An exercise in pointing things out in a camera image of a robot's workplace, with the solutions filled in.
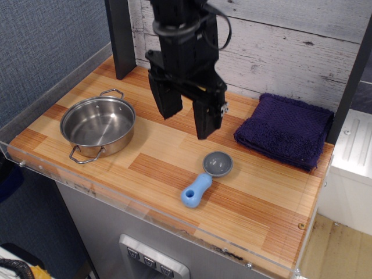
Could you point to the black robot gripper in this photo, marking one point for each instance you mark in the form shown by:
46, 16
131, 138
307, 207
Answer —
185, 66

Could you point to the blue spoon with grey bowl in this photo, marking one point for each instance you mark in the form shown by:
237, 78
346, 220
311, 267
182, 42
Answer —
215, 164

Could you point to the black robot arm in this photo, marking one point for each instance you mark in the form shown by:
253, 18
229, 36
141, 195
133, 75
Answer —
184, 18

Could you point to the folded purple towel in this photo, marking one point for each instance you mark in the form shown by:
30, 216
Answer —
287, 130

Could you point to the stainless steel pot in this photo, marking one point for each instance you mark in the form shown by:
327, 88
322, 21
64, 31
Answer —
99, 126

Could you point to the silver dispenser button panel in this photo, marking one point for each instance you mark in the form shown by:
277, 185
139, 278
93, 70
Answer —
151, 258

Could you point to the white ribbed appliance top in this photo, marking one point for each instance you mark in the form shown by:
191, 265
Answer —
352, 151

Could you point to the yellow object bottom left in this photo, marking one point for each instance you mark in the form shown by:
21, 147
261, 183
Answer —
40, 273

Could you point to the black vertical post left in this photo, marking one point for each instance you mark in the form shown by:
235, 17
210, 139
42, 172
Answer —
121, 37

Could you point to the black vertical post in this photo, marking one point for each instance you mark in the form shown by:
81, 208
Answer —
121, 37
351, 86

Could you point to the black vertical post right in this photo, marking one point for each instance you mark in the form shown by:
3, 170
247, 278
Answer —
351, 86

